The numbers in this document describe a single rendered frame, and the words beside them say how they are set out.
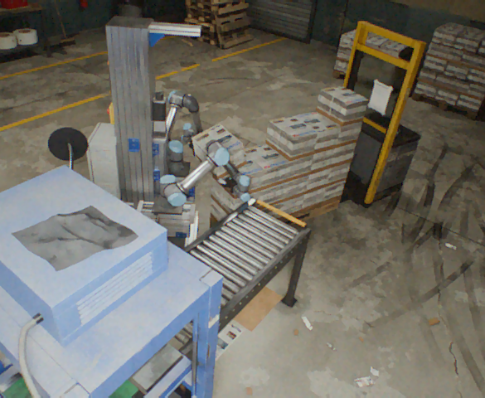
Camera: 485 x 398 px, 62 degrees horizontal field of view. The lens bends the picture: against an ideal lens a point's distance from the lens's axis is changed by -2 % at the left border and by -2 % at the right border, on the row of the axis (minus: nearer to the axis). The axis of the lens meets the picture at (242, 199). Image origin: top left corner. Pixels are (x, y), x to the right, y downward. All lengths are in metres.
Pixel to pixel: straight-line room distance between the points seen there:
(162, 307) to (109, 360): 0.25
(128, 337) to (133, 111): 1.81
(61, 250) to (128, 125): 1.68
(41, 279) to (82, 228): 0.22
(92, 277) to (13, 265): 0.25
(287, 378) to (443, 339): 1.37
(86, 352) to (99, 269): 0.26
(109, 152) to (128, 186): 0.34
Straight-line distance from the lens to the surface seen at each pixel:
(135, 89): 2.81
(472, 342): 3.93
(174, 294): 1.50
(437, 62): 8.14
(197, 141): 3.43
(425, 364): 3.59
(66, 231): 1.44
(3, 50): 8.56
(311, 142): 3.77
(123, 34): 2.72
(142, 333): 1.40
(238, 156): 3.36
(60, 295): 1.28
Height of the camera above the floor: 2.69
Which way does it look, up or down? 36 degrees down
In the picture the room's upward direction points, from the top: 7 degrees clockwise
